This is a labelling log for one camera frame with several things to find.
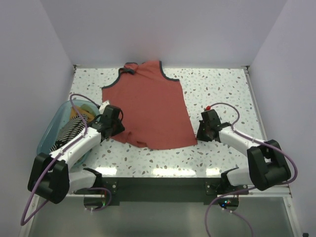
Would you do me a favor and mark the red tank top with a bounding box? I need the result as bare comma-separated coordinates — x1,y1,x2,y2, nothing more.
102,61,197,150

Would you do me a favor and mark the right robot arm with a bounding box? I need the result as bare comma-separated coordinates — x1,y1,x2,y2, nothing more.
197,110,291,194

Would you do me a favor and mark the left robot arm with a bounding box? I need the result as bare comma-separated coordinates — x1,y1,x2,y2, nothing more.
28,105,125,204

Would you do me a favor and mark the black white striped tank top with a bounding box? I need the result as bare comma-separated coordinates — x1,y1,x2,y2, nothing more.
50,115,85,152

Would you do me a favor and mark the mustard yellow tank top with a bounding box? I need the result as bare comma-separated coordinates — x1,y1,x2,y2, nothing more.
69,106,84,120

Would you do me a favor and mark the teal plastic basket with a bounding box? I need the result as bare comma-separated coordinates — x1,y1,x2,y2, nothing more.
37,99,99,168

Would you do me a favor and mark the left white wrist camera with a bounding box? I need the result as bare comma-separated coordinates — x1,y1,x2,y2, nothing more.
99,100,110,114

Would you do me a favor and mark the aluminium frame rail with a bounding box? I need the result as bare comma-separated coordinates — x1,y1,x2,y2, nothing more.
242,66,292,197

